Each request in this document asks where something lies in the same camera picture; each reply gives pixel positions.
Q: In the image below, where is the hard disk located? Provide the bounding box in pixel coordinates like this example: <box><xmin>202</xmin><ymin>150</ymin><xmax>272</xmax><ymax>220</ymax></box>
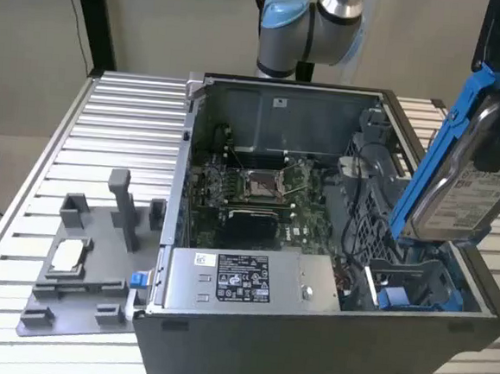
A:
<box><xmin>387</xmin><ymin>55</ymin><xmax>500</xmax><ymax>259</ymax></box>

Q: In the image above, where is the grey metal disk bay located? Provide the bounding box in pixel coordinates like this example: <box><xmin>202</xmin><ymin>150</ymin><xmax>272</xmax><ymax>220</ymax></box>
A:
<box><xmin>313</xmin><ymin>104</ymin><xmax>499</xmax><ymax>321</ymax></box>

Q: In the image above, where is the metal socket cover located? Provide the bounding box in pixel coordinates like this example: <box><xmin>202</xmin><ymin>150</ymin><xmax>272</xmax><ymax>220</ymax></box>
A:
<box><xmin>282</xmin><ymin>162</ymin><xmax>313</xmax><ymax>198</ymax></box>

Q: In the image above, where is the green motherboard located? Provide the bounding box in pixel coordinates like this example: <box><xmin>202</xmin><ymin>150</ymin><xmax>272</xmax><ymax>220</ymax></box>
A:
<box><xmin>182</xmin><ymin>147</ymin><xmax>352</xmax><ymax>263</ymax></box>

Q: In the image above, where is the CPU socket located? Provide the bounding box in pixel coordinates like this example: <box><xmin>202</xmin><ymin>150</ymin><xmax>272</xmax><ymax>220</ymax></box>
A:
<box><xmin>239</xmin><ymin>167</ymin><xmax>288</xmax><ymax>203</ymax></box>

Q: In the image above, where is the thin metal locking lever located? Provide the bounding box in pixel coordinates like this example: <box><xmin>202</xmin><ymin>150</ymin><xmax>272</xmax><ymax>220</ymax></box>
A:
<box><xmin>225</xmin><ymin>143</ymin><xmax>249</xmax><ymax>171</ymax></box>

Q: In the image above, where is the black graphics card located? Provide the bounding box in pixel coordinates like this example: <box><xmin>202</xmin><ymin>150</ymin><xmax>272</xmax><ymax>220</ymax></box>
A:
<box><xmin>221</xmin><ymin>206</ymin><xmax>282</xmax><ymax>247</ymax></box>

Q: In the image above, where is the silver power supply unit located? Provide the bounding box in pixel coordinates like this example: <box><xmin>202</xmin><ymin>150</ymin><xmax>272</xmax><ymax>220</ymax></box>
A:
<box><xmin>161</xmin><ymin>243</ymin><xmax>345</xmax><ymax>325</ymax></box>

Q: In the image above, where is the open black PC case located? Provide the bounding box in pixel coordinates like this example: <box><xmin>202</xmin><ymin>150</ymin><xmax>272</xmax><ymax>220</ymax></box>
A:
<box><xmin>129</xmin><ymin>67</ymin><xmax>500</xmax><ymax>374</ymax></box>

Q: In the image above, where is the grey parts rack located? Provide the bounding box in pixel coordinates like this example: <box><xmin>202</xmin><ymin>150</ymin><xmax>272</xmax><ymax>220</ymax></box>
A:
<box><xmin>15</xmin><ymin>160</ymin><xmax>173</xmax><ymax>348</ymax></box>

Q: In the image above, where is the silver CPU chip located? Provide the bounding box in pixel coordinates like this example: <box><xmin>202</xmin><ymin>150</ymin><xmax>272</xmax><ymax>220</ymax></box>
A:
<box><xmin>50</xmin><ymin>238</ymin><xmax>89</xmax><ymax>273</ymax></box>

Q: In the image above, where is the translucent robot hose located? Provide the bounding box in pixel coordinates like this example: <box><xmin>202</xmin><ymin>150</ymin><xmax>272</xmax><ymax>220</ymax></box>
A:
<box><xmin>342</xmin><ymin>0</ymin><xmax>377</xmax><ymax>86</ymax></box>

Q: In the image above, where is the blue plastic carrier bracket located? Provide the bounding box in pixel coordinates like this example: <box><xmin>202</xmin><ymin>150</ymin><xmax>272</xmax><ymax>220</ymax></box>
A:
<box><xmin>376</xmin><ymin>285</ymin><xmax>417</xmax><ymax>314</ymax></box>

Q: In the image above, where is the black vertical post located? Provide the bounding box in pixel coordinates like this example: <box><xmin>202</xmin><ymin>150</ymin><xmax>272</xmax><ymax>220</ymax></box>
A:
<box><xmin>64</xmin><ymin>0</ymin><xmax>123</xmax><ymax>73</ymax></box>

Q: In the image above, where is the thin black wall cable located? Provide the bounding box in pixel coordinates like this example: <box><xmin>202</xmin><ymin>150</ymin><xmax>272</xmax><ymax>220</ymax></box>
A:
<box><xmin>53</xmin><ymin>0</ymin><xmax>97</xmax><ymax>76</ymax></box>

